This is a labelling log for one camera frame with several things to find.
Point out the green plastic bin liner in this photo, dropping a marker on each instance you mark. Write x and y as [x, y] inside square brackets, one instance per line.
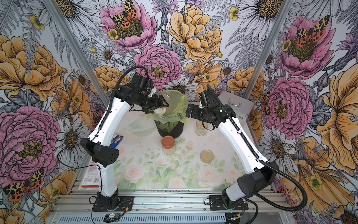
[175, 112]

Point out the glass jar beige lid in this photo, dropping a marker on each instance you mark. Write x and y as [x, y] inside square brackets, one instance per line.
[172, 103]
[201, 128]

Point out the glass jar orange lid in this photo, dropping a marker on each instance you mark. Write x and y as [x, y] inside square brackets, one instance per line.
[168, 145]

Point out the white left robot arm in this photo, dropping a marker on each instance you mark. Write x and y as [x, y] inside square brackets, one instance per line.
[139, 91]

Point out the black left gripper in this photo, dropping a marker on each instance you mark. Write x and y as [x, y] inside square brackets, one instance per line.
[154, 105]

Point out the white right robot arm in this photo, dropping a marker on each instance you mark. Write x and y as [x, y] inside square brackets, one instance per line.
[259, 171]

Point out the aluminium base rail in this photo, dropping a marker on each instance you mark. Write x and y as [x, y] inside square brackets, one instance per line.
[178, 206]

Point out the aluminium frame post right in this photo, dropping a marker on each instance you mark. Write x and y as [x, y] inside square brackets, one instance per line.
[271, 39]

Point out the black mesh waste bin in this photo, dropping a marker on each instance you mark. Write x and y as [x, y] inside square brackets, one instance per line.
[173, 129]

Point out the blue snack packet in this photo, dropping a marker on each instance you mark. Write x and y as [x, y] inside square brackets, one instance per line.
[115, 141]

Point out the silver metal case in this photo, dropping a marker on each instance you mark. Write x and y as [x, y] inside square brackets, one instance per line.
[241, 106]

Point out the aluminium frame post left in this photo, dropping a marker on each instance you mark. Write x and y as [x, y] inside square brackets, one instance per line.
[68, 35]

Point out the aluminium frame post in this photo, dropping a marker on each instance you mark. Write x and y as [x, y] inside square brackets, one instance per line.
[68, 35]
[271, 39]

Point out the pink red packet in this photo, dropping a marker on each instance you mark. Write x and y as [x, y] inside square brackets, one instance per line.
[91, 178]

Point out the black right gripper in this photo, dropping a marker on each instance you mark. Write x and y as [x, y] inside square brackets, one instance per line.
[195, 113]

